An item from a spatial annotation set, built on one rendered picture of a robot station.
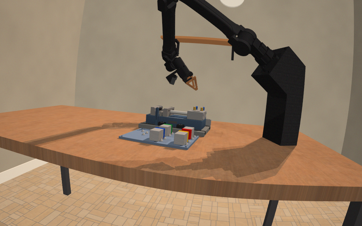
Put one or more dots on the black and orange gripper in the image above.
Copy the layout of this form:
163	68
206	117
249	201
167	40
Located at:
189	78

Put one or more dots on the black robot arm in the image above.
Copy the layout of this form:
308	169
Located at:
245	43

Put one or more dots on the white block with yellow end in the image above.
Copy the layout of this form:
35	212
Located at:
181	137

